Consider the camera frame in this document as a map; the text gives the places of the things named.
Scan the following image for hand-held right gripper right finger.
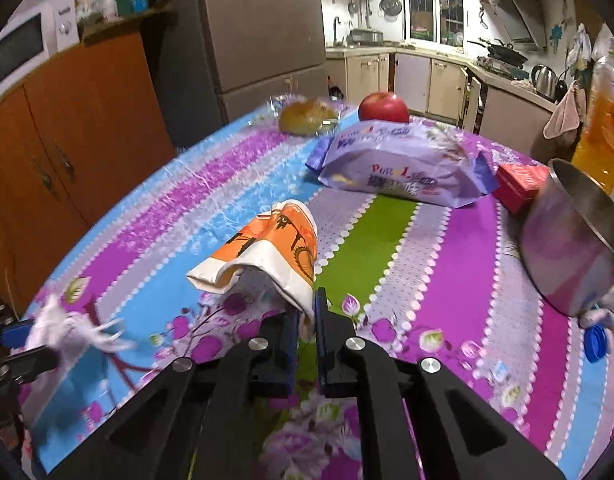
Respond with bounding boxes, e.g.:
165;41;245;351
313;287;568;480

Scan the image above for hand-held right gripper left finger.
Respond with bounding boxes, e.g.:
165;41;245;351
47;310;300;480

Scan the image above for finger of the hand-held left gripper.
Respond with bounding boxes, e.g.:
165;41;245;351
1;323;36;349
0;347;59;411

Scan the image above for orange white paper bag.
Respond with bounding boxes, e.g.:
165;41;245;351
186;200;319;324

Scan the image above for purple snack bag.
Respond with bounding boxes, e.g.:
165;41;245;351
305;121;498;210

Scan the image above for orange wooden cabinet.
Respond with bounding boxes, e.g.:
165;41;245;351
0;30;177;321

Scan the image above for bread in plastic bag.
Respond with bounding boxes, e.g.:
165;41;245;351
278;100;338;136

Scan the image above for red apple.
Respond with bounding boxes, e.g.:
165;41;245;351
358;91;411;124

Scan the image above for red small box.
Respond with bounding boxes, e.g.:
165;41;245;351
494;162;551;216

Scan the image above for steel pot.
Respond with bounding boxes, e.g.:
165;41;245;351
518;158;614;317

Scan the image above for kitchen counter cabinets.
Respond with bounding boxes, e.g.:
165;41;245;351
326;45;558;161

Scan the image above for blue bottle cap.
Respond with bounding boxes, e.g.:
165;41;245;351
583;324;608;364

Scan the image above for white microwave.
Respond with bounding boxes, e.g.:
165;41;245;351
0;0;80;81

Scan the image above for silver countertop appliance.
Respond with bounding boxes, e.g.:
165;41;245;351
347;29;386;46

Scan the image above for grey refrigerator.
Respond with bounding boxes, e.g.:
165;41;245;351
127;0;328;151

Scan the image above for pink hanging towel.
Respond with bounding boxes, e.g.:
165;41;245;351
544;91;583;141

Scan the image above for black wok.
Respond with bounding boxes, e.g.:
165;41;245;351
467;39;531;66

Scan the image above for steel electric kettle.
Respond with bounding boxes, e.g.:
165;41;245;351
530;64;561;101

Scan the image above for orange juice bottle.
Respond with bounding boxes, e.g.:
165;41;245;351
571;35;614;196

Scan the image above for kitchen window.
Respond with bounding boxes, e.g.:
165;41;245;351
399;0;466;44

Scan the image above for steel range hood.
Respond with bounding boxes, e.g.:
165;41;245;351
480;0;548;51

